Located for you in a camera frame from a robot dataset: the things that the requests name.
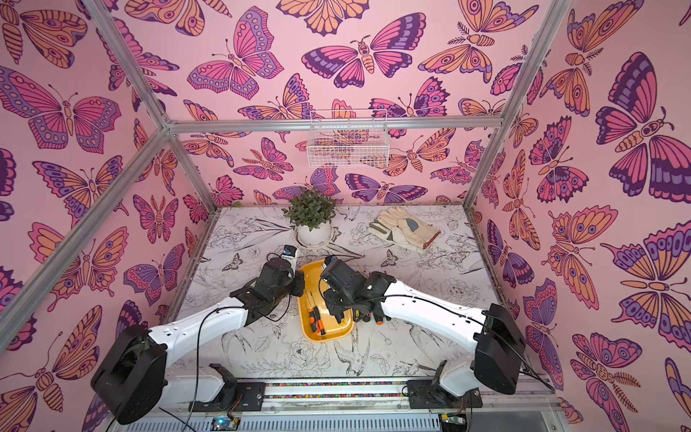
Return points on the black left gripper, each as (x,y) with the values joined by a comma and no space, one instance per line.
(299,282)

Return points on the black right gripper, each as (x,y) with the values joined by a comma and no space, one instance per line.
(332,292)

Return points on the yellow plastic storage tray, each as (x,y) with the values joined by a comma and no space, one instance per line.
(335,329)

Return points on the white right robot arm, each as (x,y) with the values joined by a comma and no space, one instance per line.
(493,345)

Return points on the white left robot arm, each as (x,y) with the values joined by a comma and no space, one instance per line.
(137,375)

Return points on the white pot saucer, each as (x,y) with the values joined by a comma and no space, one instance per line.
(308,245)

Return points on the white plant pot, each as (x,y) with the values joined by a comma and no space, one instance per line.
(314,235)

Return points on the white green work glove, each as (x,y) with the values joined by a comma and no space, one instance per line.
(380,229)

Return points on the green potted plant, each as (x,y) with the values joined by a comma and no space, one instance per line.
(311,209)

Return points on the beige work glove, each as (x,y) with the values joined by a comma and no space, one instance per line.
(405,225)

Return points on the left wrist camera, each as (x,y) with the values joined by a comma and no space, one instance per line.
(290,254)

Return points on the white wire basket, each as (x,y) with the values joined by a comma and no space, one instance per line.
(345,140)

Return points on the aluminium frame bars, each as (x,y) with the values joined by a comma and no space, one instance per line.
(38,286)

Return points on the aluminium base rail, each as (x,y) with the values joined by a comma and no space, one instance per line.
(368,404)

